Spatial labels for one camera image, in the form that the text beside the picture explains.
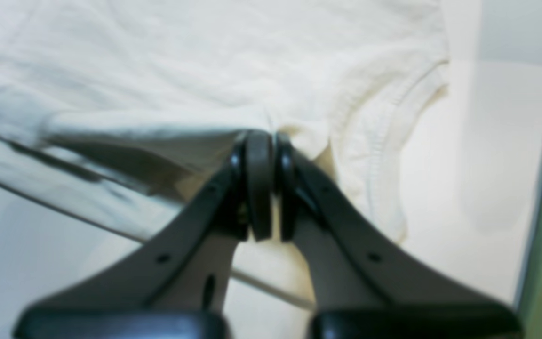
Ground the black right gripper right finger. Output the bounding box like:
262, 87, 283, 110
276, 137, 521, 339

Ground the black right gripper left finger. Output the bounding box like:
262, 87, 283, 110
15, 131, 273, 339

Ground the beige t-shirt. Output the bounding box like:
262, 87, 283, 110
0, 0, 449, 242

